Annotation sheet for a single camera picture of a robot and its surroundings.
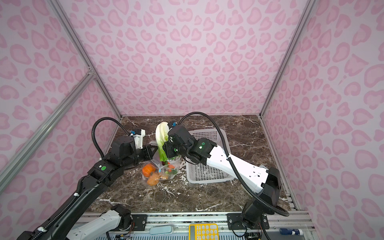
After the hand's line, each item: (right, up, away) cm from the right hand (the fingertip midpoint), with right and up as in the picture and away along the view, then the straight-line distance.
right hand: (165, 146), depth 69 cm
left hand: (-4, 0, +2) cm, 4 cm away
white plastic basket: (+17, -19, +20) cm, 32 cm away
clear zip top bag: (-2, -10, +1) cm, 10 cm away
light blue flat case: (-2, -39, +1) cm, 39 cm away
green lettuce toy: (-1, +7, -2) cm, 7 cm away
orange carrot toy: (0, -14, +17) cm, 22 cm away
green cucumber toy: (+2, -16, +15) cm, 22 cm away
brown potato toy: (-11, -20, +14) cm, 27 cm away
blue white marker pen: (+59, -39, 0) cm, 71 cm away
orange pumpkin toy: (-13, -15, +15) cm, 25 cm away
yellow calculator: (+17, -40, +1) cm, 44 cm away
